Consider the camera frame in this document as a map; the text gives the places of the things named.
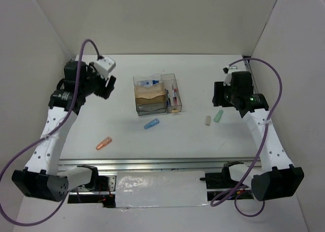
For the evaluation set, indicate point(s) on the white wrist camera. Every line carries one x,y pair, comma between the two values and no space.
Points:
228,70
103,67

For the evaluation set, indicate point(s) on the white foil sheet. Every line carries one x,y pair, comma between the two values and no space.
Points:
160,189

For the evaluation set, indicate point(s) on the orange transparent case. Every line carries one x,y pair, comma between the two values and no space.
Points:
104,143

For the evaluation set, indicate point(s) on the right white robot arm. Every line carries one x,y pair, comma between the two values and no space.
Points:
278,177

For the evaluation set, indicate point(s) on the blue transparent case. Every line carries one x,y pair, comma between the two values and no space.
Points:
151,124

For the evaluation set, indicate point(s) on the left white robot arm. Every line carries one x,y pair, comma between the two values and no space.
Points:
40,178

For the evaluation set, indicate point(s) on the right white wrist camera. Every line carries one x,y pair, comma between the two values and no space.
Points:
228,70

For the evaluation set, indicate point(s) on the small blue cap bottle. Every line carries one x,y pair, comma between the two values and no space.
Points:
147,83

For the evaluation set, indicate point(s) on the tiered clear stationery organizer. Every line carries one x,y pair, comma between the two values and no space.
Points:
150,100

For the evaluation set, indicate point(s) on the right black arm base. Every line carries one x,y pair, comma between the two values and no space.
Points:
219,180

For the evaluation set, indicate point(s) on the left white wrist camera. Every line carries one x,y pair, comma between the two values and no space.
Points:
103,67

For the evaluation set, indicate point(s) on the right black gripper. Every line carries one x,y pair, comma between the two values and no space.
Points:
218,92

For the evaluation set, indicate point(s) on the beige eraser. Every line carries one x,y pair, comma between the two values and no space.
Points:
208,120

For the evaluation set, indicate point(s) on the clear pen tray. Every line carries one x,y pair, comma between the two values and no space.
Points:
168,80

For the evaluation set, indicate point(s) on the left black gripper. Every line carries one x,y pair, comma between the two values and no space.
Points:
104,92

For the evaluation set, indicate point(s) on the black gel pen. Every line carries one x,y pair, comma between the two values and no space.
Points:
169,99

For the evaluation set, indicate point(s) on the red gel pen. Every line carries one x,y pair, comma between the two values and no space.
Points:
175,96

